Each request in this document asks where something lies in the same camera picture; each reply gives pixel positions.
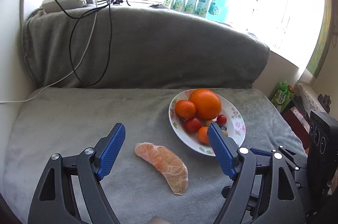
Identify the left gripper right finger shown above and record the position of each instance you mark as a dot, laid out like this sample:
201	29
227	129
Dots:
267	185

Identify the white power adapter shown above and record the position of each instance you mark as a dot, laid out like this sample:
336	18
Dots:
50	6

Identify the large orange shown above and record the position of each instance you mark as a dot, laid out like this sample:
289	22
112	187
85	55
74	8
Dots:
208	105

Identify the peeled pomelo segment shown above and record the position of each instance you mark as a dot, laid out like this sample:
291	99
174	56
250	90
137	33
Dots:
167	163

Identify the smaller red cherry tomato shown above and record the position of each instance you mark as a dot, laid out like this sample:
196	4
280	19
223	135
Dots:
221	120

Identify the larger red cherry tomato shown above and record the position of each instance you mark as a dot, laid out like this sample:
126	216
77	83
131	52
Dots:
192	125

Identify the light grey seat cushion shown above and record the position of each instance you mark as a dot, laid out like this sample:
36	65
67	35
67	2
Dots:
68	120

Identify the teal refill pouches row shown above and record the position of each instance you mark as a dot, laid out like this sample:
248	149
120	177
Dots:
214	10

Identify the mandarin without stem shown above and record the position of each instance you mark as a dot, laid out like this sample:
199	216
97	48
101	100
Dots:
185	109

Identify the black right camera box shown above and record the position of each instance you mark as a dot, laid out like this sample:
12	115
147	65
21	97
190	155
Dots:
322	156

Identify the green snack package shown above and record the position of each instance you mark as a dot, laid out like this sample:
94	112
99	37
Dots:
283	96

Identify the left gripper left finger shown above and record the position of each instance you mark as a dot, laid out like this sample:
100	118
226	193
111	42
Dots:
54	199

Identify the mandarin with stem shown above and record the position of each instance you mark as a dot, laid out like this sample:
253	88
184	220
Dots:
202	135

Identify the dark grey back cushion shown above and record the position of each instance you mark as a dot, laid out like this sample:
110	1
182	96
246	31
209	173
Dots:
122	47

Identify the dark plum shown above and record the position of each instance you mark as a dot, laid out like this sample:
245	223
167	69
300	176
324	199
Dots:
223	127

